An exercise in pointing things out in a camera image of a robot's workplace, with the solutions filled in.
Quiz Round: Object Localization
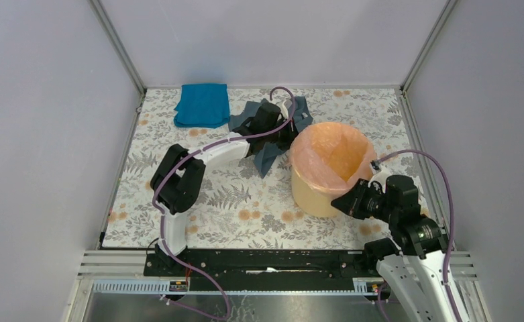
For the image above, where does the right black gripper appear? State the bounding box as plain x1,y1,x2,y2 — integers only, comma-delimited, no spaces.
329,177,397,223

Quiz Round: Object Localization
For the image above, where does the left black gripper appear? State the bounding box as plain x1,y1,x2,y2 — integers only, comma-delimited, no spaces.
264,115,308,151

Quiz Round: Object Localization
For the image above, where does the yellow round trash bin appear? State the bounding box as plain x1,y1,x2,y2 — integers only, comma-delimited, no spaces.
290,122,378,219

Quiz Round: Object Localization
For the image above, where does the pink plastic trash bag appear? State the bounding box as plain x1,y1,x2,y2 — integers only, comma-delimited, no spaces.
288,122,378,195

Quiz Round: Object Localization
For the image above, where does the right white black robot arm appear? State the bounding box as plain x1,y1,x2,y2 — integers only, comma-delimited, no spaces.
331,172,470,321

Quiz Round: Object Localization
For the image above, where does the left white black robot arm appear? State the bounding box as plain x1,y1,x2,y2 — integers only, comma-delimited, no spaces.
150,99,299,276

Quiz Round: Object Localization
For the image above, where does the grey crumpled shirt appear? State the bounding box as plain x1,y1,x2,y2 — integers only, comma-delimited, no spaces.
228,96,313,177

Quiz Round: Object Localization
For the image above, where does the folded blue cloth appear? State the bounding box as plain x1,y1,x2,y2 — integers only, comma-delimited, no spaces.
174,83,230,129

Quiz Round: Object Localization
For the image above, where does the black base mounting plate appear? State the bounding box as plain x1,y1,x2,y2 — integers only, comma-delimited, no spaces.
144,249,382,290

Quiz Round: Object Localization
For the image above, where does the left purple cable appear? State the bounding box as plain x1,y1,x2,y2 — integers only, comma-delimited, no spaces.
151,86,297,322

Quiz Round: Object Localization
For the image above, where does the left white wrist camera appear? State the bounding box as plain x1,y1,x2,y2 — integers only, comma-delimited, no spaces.
277,99,296,121

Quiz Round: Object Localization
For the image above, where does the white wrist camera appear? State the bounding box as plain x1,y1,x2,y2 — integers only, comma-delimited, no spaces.
368,160,393,193
277,99,296,121

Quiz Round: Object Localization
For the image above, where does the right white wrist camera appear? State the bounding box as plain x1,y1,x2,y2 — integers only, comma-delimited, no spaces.
368,160,393,193

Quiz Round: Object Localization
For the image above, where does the perforated metal cable rail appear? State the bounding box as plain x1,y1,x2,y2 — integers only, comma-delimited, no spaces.
93,275,377,296

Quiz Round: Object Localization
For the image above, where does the left aluminium corner post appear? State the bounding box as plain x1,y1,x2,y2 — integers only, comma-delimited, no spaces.
87,0,146,97

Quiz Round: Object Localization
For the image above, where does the aluminium corner post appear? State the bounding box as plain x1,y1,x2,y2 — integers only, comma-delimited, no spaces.
401,0,459,93
87,0,146,97

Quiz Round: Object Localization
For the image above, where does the right aluminium corner post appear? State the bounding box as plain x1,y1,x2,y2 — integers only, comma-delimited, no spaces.
401,0,459,93

